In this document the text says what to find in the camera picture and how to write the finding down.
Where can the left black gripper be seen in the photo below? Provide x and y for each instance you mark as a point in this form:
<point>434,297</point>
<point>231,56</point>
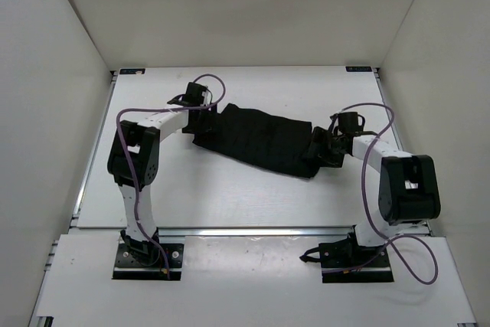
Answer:
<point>191,129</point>

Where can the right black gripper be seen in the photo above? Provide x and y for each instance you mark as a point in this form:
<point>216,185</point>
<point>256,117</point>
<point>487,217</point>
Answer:
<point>321,135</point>

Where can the black pleated skirt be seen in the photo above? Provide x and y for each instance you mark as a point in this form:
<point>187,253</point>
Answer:
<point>256,138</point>

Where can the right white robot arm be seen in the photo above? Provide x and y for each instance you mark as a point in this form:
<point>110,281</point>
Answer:
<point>408,192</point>

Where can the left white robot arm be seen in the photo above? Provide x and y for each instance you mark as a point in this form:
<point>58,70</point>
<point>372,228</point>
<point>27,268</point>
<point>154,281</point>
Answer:
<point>134,158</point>

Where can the left corner label sticker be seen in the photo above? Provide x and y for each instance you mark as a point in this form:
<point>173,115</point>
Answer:
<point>132,71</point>

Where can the corner label sticker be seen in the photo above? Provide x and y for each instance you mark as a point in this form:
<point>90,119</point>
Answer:
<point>358,69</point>
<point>132,71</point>

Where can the right corner label sticker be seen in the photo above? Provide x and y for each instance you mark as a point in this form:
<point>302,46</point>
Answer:
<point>358,69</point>

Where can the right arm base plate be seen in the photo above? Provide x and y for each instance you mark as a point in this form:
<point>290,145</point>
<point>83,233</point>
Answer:
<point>345,261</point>

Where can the aluminium table rail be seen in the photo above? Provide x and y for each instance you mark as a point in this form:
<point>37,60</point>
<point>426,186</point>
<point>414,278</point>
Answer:
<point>253,231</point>

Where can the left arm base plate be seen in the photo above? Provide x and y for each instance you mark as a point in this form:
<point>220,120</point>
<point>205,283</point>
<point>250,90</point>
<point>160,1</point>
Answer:
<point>128,265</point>

